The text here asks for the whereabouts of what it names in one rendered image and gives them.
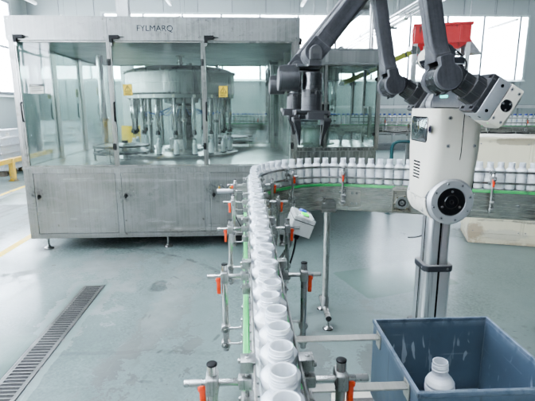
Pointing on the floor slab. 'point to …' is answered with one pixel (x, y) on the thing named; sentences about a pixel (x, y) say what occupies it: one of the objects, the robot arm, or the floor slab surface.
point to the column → (123, 7)
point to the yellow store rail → (11, 166)
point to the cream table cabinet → (482, 232)
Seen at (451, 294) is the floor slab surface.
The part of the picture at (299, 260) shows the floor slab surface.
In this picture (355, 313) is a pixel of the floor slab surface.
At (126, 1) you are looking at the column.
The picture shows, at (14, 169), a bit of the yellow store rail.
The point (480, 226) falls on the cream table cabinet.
